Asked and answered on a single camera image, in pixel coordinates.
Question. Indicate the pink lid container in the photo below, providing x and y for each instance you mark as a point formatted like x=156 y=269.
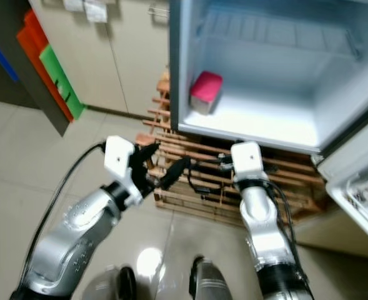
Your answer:
x=207 y=86

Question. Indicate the tall black cabinet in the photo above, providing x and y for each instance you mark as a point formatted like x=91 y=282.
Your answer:
x=7 y=34

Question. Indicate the wooden slatted rack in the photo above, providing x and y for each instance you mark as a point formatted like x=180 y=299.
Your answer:
x=164 y=84

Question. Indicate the beige kitchen cabinet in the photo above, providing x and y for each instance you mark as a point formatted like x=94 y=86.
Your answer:
x=121 y=62

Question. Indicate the red cutting board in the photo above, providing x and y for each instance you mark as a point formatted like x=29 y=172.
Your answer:
x=37 y=26

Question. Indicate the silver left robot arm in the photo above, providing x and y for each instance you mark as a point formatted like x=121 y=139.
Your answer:
x=77 y=244

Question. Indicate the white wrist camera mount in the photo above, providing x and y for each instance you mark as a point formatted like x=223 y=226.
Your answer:
x=247 y=159
x=120 y=156

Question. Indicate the green cutting board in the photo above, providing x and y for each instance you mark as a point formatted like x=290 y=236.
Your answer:
x=64 y=80

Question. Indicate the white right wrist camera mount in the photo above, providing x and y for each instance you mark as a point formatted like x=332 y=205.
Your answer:
x=247 y=159

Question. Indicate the white counter cabinet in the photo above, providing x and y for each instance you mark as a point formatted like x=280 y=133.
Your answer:
x=321 y=234

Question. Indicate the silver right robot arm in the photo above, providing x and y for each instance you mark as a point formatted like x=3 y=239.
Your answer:
x=262 y=231

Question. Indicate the orange cutting board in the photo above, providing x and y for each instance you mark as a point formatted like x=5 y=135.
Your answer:
x=43 y=78

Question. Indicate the grey robot leg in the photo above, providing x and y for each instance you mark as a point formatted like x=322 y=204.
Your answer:
x=215 y=287
x=115 y=287

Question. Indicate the grey left robot leg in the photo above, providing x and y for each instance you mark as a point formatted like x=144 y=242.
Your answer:
x=115 y=287

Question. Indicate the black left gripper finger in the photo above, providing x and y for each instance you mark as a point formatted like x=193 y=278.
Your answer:
x=174 y=173
x=147 y=153

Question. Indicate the grey right robot leg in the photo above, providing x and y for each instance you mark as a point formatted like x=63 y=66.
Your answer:
x=215 y=287

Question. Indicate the small grey fridge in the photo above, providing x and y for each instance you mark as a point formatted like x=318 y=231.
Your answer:
x=265 y=94

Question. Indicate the white paper tag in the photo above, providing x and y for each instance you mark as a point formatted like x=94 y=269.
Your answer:
x=96 y=11
x=74 y=5

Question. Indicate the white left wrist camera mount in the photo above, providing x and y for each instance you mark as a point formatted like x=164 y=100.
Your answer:
x=120 y=156

